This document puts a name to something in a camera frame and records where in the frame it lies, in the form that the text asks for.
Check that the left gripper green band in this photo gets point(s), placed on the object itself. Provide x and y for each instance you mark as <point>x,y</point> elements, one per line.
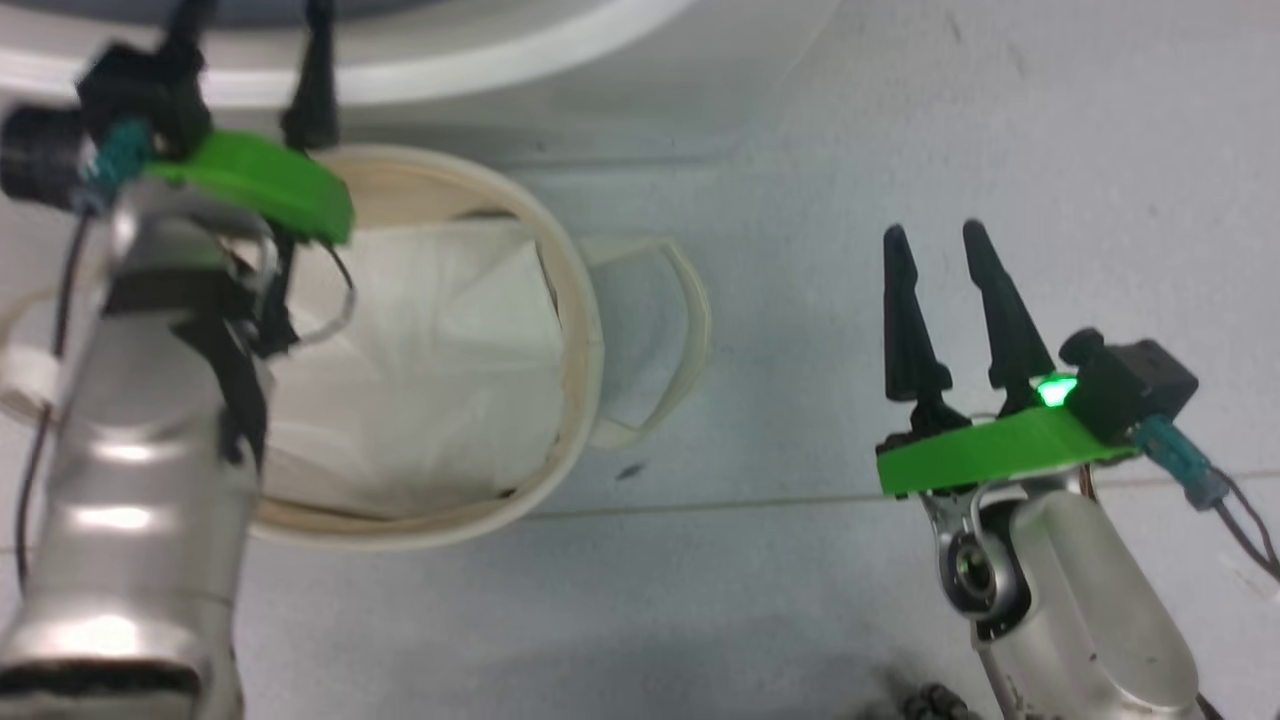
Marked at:
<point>270,185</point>

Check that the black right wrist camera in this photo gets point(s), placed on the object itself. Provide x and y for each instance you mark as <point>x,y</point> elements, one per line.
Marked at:
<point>1130,385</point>

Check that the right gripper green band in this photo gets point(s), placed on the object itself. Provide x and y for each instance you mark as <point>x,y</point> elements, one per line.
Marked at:
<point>1000,450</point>

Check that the white front-load washing machine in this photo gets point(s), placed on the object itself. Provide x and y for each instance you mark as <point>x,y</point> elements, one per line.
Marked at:
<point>450,45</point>

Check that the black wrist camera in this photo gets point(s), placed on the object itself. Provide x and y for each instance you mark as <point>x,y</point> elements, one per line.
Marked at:
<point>140,95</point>
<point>1130,385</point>

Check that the cream canvas laundry basket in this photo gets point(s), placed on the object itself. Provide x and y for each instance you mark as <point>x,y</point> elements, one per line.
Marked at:
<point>575,400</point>

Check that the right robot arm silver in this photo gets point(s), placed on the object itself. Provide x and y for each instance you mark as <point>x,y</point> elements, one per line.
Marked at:
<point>1100,600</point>

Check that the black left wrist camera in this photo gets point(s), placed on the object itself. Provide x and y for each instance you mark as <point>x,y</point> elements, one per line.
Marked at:
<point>140,95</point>

